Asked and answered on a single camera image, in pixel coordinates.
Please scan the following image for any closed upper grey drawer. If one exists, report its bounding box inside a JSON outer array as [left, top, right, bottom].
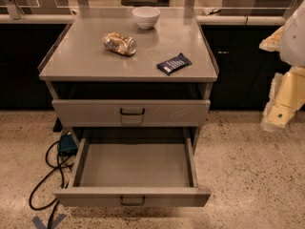
[[52, 99, 210, 127]]

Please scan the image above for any white ceramic bowl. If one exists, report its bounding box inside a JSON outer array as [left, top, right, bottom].
[[132, 7, 160, 30]]

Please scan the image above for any grey drawer cabinet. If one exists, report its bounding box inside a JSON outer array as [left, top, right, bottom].
[[40, 8, 218, 140]]

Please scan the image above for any dark blue rxbar wrapper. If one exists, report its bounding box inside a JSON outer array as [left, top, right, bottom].
[[156, 52, 192, 75]]

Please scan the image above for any crushed gold soda can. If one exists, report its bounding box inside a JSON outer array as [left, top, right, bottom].
[[103, 32, 137, 56]]

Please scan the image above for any black floor cable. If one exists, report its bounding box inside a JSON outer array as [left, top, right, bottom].
[[28, 139, 75, 229]]

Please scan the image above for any open lower grey drawer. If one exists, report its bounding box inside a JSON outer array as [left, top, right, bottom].
[[55, 137, 211, 207]]

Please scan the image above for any blue power box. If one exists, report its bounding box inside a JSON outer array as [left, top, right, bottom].
[[58, 134, 78, 156]]

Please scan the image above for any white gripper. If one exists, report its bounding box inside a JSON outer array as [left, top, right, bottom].
[[259, 1, 305, 132]]

